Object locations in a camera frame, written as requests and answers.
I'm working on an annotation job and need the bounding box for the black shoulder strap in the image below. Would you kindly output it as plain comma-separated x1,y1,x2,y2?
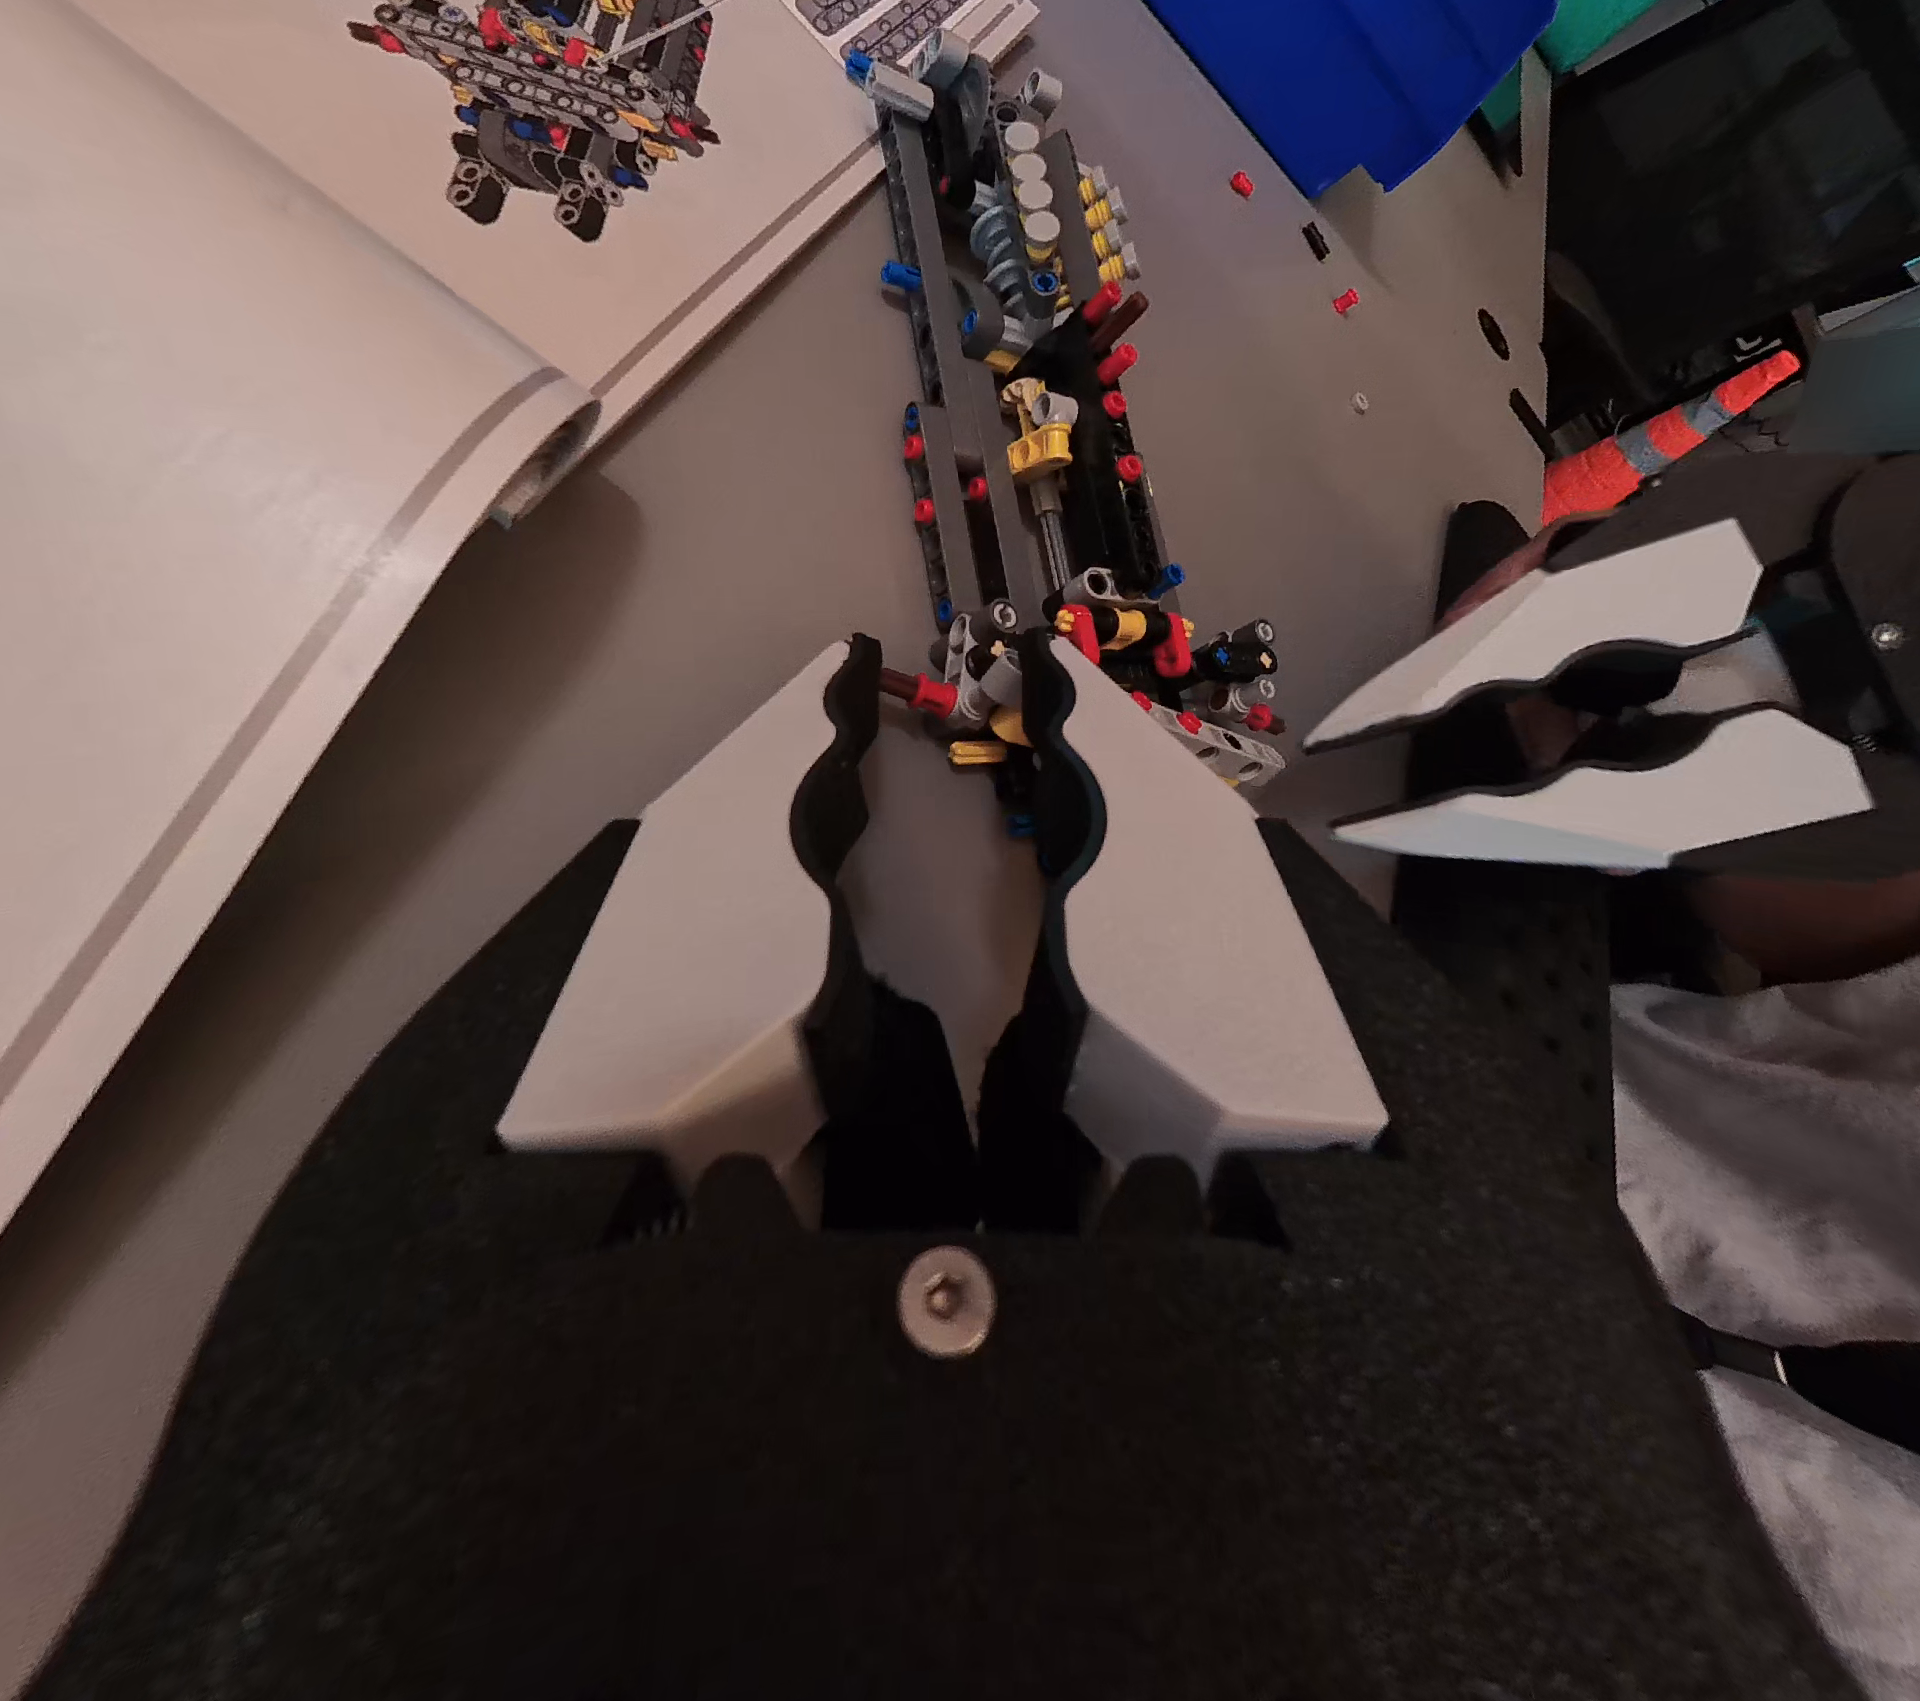
1680,1311,1920,1433

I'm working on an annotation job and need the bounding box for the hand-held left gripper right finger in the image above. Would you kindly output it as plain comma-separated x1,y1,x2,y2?
1034,630,1389,1223

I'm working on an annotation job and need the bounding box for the orange traffic cone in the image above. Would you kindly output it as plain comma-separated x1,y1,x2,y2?
1543,350,1801,518

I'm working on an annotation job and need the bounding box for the open instruction booklet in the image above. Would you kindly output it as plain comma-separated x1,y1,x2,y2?
0,0,1044,1230

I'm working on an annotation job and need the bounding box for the lego chassis model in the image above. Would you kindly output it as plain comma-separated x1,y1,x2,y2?
840,28,1291,841

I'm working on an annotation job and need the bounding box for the person's white shirt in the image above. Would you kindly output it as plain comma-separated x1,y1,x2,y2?
1611,967,1920,1701

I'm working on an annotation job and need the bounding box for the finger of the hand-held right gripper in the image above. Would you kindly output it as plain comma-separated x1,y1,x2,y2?
1302,515,1768,758
1326,703,1880,872

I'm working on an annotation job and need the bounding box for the black perforated mat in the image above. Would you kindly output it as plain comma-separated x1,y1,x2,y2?
1394,500,1613,1133

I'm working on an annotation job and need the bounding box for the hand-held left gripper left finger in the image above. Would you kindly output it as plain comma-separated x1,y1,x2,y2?
496,636,887,1223

